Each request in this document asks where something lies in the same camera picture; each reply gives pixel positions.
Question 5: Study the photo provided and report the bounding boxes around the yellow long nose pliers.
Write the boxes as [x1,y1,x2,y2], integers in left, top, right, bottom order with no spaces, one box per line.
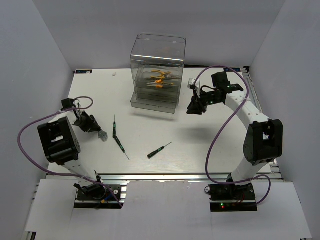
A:
[150,69,180,81]

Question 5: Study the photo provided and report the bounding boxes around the green screwdriver centre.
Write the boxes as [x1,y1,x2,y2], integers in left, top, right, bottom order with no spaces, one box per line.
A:
[147,142,172,159]

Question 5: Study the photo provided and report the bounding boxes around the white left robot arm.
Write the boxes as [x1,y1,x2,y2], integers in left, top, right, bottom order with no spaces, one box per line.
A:
[37,97,108,200]

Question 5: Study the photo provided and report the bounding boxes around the orange black handled pliers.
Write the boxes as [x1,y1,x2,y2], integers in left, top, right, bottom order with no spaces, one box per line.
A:
[146,81,175,89]

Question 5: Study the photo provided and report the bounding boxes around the black label sticker on table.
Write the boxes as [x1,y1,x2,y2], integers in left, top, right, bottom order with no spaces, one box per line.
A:
[75,69,93,74]

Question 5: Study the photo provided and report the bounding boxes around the green screwdriver slanted left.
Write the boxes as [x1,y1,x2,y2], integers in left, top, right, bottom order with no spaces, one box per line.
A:
[114,136,130,160]

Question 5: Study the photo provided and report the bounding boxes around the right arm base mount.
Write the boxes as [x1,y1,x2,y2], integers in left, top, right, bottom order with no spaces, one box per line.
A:
[204,183,258,213]

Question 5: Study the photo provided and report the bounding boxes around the clear plastic drawer organizer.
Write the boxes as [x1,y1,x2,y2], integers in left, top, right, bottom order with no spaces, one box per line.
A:
[130,32,187,114]

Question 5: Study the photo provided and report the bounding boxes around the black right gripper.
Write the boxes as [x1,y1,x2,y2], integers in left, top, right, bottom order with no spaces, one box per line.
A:
[186,88,222,116]

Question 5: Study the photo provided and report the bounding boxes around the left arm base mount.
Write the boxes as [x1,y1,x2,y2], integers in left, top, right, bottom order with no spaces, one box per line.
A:
[73,177,127,210]

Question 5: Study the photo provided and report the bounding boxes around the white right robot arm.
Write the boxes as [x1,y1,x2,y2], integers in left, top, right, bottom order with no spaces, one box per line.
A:
[187,71,283,200]

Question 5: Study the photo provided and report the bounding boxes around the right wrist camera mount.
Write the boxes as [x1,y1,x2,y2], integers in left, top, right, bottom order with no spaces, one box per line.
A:
[187,78,201,97]

